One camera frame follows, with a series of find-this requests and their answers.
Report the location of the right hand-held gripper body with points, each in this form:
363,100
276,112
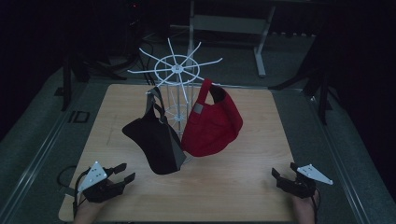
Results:
311,174

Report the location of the person's left hand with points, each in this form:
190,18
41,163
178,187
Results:
88,211

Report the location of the person's right hand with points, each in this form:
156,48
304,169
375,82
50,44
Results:
303,210

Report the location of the grey metal desk frame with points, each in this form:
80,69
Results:
232,24

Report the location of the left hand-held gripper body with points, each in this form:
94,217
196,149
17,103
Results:
93,175

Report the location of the black metal stand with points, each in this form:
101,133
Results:
323,93
66,84

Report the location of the red baseball cap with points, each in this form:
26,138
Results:
211,130

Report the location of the black grey sun visor cap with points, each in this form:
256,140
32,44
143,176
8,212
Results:
155,146

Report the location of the black floor bracket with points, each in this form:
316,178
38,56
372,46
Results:
79,116

